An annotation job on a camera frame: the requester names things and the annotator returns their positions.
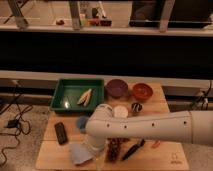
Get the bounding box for dark grape bunch toy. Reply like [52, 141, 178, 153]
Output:
[107, 138, 129, 162]

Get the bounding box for blue cup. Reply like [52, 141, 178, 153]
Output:
[76, 116, 88, 131]

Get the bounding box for red chili pepper toy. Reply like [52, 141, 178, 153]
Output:
[151, 140, 161, 149]

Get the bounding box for black handled brush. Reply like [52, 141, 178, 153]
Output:
[121, 139, 146, 161]

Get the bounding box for red bowl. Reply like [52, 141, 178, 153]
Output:
[132, 83, 153, 102]

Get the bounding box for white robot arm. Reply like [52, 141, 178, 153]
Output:
[84, 104, 213, 155]

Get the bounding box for black remote control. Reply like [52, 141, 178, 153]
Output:
[54, 122, 68, 145]

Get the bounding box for purple bowl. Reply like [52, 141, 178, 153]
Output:
[105, 79, 128, 98]

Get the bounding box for small black white cup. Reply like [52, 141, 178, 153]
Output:
[131, 102, 143, 113]

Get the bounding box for yellow corn cob toy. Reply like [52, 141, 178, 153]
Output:
[77, 89, 92, 106]

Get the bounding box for green plastic tray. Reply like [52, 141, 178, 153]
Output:
[50, 78, 104, 113]

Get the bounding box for blue grey towel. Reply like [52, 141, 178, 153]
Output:
[70, 143, 93, 165]

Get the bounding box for black floor cables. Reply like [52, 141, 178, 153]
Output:
[0, 81, 34, 168]

